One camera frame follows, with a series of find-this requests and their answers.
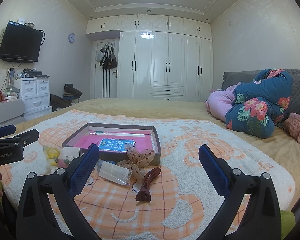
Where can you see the white door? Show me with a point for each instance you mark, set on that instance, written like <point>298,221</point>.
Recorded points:
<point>103,82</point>

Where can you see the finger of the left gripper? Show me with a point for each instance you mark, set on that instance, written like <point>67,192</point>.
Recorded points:
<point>22,139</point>
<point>7,130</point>

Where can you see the pink booklet with blue label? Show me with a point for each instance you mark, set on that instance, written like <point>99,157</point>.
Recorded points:
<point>116,141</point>

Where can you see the grey chair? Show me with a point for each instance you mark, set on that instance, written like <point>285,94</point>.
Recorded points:
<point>12,112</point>

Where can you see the purple wall clock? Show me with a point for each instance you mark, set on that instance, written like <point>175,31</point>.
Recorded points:
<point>71,37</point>

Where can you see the orange white plaid blanket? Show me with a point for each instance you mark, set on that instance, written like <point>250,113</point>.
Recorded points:
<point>183,199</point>

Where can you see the black wall television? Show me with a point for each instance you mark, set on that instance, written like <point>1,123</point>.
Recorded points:
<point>20,43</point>

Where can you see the bed with tan sheet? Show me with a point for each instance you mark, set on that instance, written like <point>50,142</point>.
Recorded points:
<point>280,147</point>

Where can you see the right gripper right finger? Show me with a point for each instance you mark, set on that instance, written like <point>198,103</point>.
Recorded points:
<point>261,218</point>

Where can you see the yellow rings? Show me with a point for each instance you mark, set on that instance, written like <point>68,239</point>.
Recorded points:
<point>52,153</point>

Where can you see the floral blue quilt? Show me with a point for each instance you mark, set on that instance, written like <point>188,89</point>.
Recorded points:
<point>259,105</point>

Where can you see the brown shallow cardboard tray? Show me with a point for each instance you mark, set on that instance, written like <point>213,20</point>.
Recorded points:
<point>112,156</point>

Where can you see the bags hanging on door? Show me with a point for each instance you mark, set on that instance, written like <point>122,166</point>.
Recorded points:
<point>106,57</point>

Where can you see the white built-in wardrobe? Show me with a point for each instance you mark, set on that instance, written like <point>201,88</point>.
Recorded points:
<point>160,57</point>

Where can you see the grey headboard cover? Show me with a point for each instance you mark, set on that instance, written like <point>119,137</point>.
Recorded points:
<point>232,78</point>

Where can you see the white plastic drawer cabinet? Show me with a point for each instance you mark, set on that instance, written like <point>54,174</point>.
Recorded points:
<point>35,93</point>

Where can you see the polka dot sheer bow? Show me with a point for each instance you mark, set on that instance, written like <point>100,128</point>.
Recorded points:
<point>137,161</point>

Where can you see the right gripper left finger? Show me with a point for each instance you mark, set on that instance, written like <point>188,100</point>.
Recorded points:
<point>35,218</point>

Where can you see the pile of dark clothes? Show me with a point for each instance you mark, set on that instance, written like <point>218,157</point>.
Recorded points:
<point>70,94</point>

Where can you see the maroon hair claw clip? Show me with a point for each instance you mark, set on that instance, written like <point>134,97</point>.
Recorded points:
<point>144,194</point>

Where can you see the clear plastic bag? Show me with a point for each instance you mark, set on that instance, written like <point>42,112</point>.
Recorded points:
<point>111,172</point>

